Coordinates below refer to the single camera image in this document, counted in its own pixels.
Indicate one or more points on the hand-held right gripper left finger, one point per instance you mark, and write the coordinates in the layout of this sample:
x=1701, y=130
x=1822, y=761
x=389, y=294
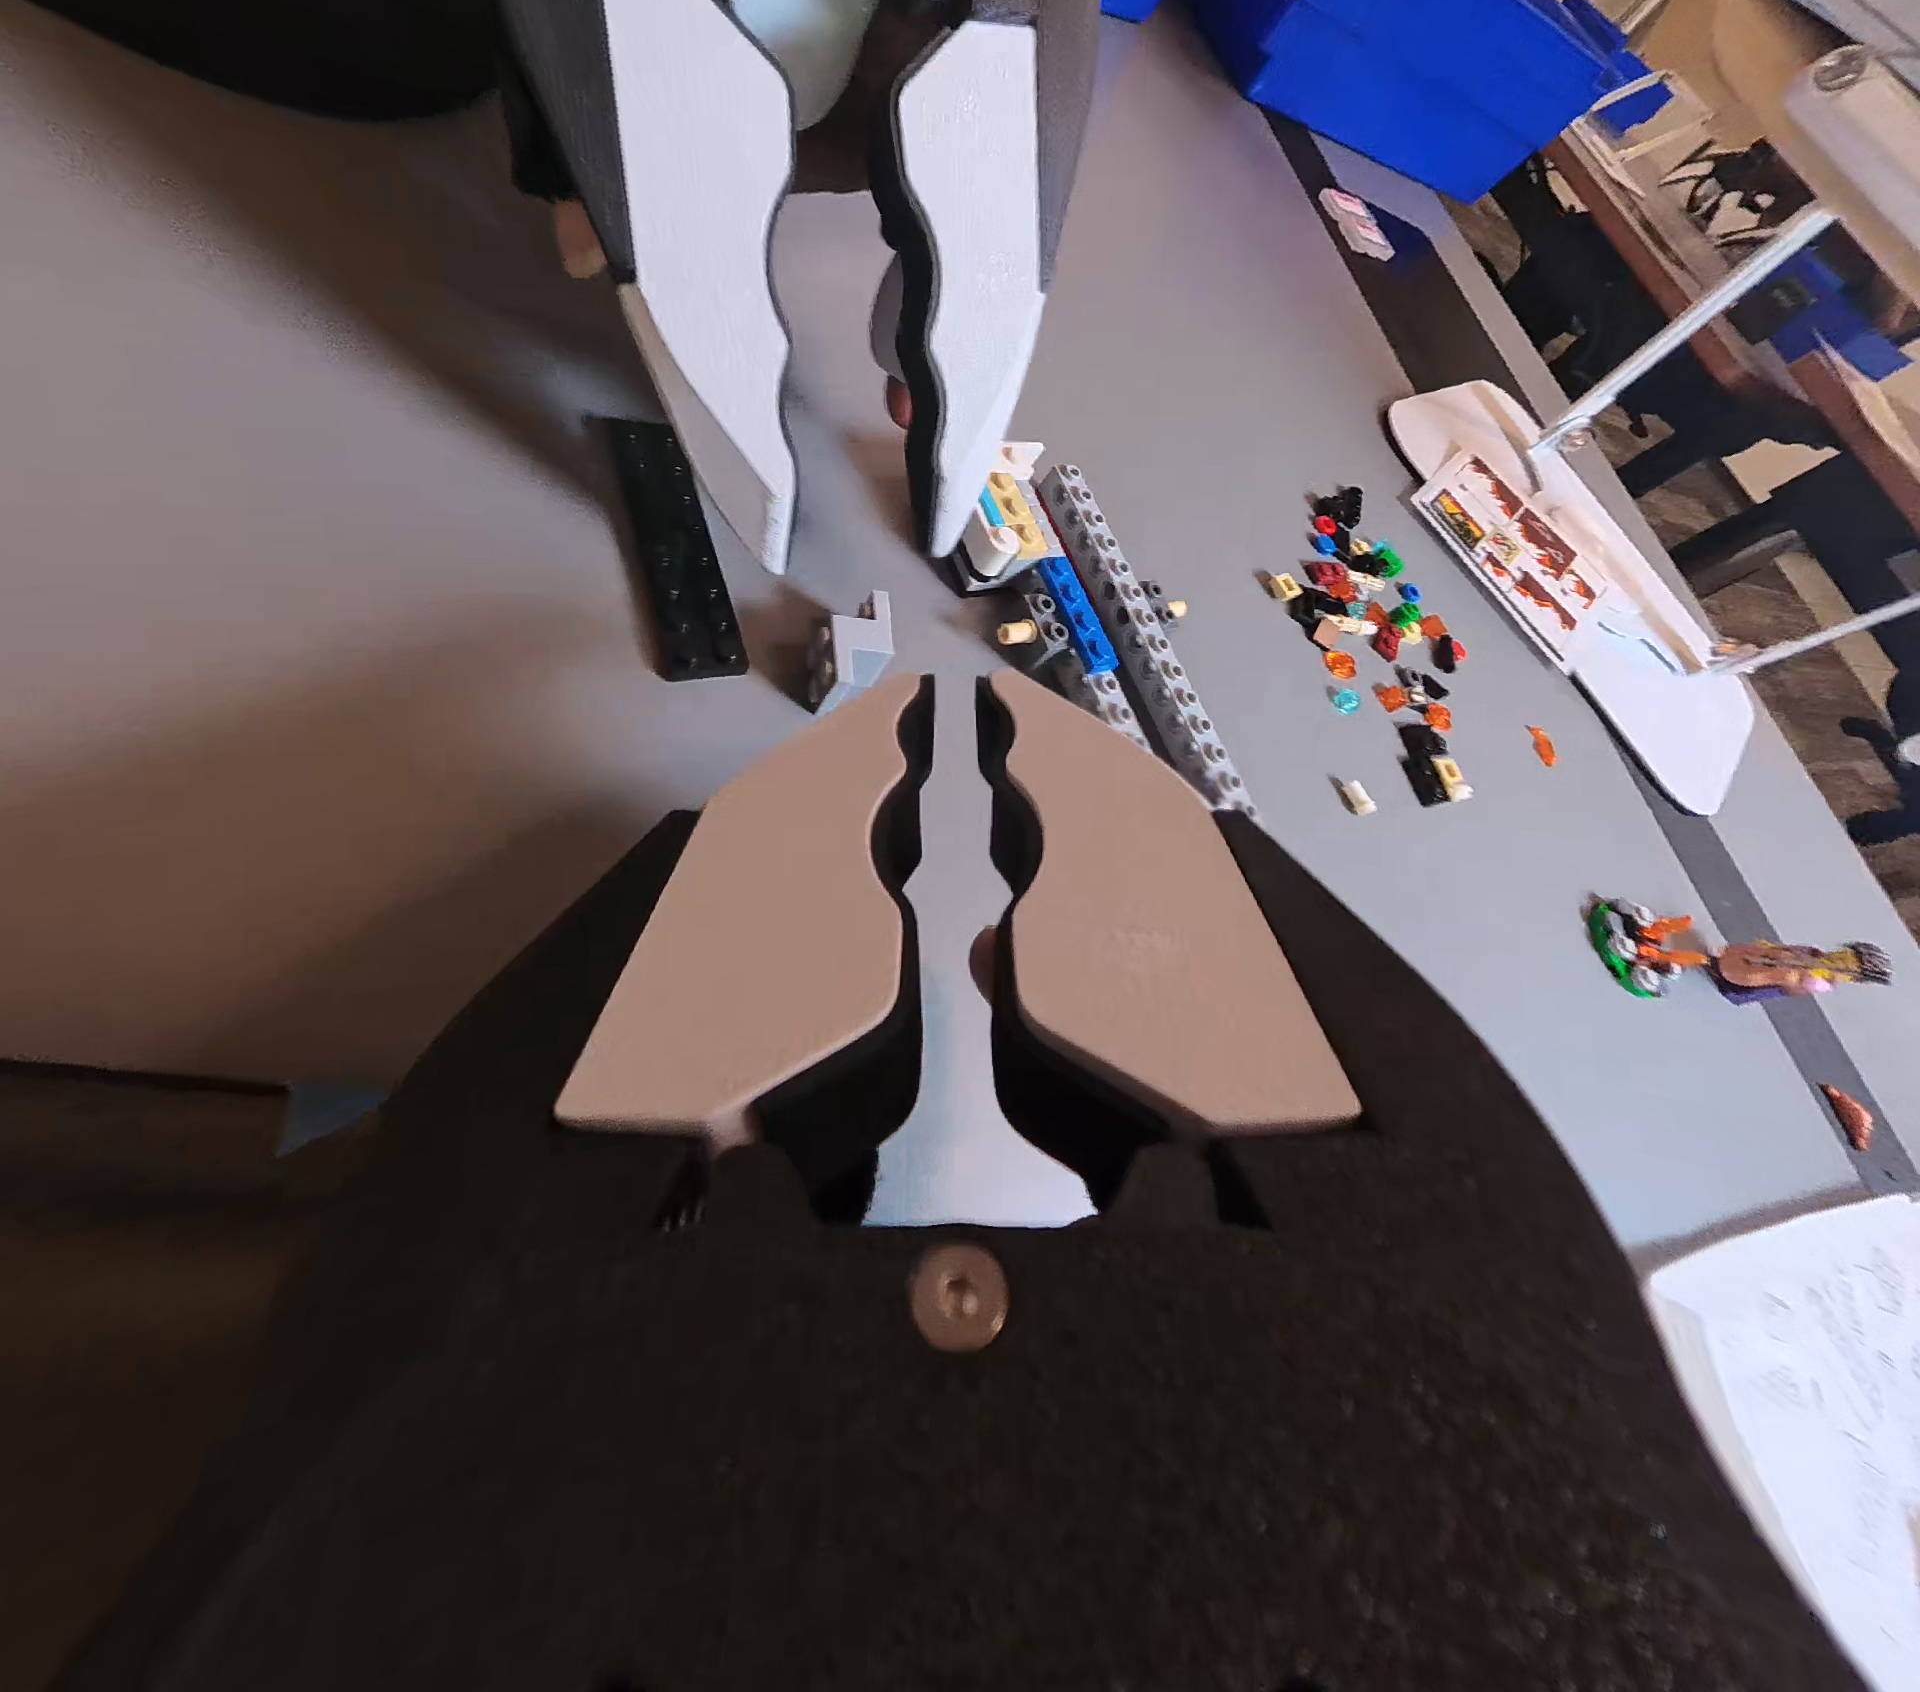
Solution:
x=750, y=956

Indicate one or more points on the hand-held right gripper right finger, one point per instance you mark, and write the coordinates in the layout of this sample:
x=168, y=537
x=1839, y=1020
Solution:
x=1171, y=972

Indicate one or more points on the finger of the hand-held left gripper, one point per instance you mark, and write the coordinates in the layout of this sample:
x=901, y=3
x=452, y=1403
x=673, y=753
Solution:
x=698, y=223
x=983, y=252

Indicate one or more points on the grey lego bracket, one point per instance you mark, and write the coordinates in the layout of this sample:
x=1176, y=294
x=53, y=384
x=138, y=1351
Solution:
x=855, y=656

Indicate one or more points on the long black lego plate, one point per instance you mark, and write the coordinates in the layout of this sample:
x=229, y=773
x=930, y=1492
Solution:
x=675, y=553

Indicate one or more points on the grey lego vehicle chassis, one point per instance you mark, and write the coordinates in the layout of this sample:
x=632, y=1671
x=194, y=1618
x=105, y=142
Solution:
x=1110, y=613

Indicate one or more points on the white book stand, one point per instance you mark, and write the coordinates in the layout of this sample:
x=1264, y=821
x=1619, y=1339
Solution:
x=1672, y=710

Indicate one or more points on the tan lego pin piece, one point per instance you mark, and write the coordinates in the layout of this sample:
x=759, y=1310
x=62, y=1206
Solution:
x=1355, y=794

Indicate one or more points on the small white pink lego piece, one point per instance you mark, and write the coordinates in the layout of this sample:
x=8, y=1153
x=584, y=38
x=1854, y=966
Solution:
x=1359, y=223

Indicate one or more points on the pile of small lego pieces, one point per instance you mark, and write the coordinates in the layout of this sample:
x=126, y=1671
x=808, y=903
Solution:
x=1373, y=627

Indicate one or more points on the orange lego flame piece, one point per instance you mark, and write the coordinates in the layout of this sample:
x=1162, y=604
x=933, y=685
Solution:
x=1542, y=746

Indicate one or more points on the lego campfire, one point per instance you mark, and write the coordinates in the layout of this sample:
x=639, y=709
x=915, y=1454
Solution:
x=1635, y=951

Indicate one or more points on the lego minifigure with guitar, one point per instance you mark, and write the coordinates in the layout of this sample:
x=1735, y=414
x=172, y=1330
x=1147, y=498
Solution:
x=1784, y=968

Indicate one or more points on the small brown lego piece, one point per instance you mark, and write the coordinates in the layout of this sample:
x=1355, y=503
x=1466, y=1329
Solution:
x=1848, y=1118

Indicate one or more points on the person's left hand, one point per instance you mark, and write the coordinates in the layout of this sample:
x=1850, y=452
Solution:
x=579, y=240

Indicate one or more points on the person's right hand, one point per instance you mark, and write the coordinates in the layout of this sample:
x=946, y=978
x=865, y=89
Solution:
x=983, y=960

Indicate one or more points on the sticker sheet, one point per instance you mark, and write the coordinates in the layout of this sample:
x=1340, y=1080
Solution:
x=1515, y=544

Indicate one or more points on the wooden office desk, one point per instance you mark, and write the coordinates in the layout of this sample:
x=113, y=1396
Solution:
x=1710, y=296

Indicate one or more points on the white printed paper bag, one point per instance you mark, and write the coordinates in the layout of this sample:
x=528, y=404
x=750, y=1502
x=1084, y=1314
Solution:
x=1801, y=1393

